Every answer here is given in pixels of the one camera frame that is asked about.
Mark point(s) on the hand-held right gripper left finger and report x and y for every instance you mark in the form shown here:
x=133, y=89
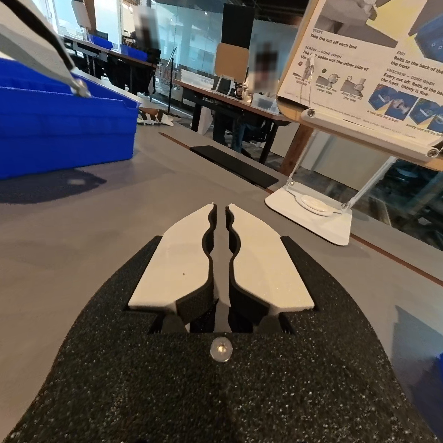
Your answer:
x=173, y=270

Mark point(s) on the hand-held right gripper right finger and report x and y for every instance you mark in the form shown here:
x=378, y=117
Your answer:
x=266, y=266

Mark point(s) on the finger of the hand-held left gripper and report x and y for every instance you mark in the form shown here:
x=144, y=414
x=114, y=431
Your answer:
x=31, y=52

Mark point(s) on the steel bolt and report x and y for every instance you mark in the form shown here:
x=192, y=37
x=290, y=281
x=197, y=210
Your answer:
x=82, y=90

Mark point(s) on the small blue bin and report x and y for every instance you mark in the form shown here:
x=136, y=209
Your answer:
x=100, y=41
x=138, y=52

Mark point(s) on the desk with wood edge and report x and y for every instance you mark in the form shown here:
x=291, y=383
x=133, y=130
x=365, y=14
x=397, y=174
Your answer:
x=221, y=98
x=114, y=52

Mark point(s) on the blue plastic bin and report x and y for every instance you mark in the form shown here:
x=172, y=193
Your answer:
x=62, y=138

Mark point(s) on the white flat pieces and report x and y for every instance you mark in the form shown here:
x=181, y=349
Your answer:
x=155, y=119

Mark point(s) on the clear plastic box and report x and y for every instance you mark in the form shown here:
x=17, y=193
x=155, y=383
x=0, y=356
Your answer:
x=264, y=102

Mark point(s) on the tan-backed document stand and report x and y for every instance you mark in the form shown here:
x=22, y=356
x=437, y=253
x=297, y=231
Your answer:
x=232, y=58

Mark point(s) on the black panel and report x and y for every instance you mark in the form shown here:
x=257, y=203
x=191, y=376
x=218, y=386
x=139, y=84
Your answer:
x=238, y=24

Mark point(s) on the printed instruction sheet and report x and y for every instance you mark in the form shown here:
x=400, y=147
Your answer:
x=363, y=62

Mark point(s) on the brown wooden post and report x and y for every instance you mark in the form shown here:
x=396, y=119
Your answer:
x=297, y=152

